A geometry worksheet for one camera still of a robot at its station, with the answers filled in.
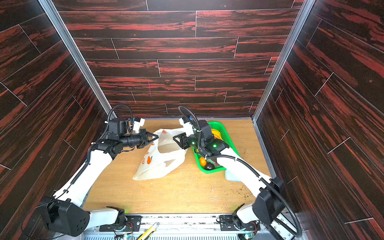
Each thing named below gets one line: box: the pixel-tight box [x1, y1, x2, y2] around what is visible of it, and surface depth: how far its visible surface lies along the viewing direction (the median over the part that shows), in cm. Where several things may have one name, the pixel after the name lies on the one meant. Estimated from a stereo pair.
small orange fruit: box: [199, 157, 207, 167], surface depth 92 cm
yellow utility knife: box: [136, 222, 159, 240], surface depth 72 cm
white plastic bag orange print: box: [133, 127, 188, 181], surface depth 75 cm
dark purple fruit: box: [205, 162, 215, 170], surface depth 90 cm
